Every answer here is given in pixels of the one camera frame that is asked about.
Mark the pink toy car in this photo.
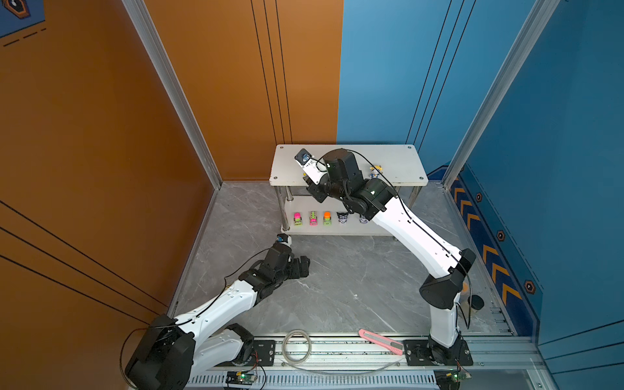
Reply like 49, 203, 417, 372
309, 211, 319, 226

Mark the right green circuit board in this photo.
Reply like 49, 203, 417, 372
434, 370, 472, 390

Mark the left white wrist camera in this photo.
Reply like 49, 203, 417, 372
276, 233, 293, 246

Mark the orange green toy car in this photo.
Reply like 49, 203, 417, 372
323, 211, 332, 226

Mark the pink utility knife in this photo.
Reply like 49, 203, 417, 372
358, 329, 404, 356

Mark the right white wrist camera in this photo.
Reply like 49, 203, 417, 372
294, 149, 329, 185

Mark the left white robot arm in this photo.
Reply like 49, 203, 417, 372
120, 234, 311, 389

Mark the yellow small figurine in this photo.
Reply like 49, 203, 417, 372
370, 166, 383, 179

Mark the pink green toy truck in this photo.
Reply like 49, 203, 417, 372
293, 212, 302, 226

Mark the black round cap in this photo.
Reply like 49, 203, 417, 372
467, 295, 485, 311

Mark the left green circuit board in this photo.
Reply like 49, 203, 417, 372
225, 371, 258, 388

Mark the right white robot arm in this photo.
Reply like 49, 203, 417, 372
295, 149, 476, 366

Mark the white two-tier shelf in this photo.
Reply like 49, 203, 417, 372
270, 145, 428, 236

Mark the clear coiled tube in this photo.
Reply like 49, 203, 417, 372
276, 330, 405, 376

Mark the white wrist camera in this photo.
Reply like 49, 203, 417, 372
294, 149, 329, 185
276, 233, 293, 246

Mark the green circuit board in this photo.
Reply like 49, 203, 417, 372
434, 370, 472, 390
225, 371, 258, 388

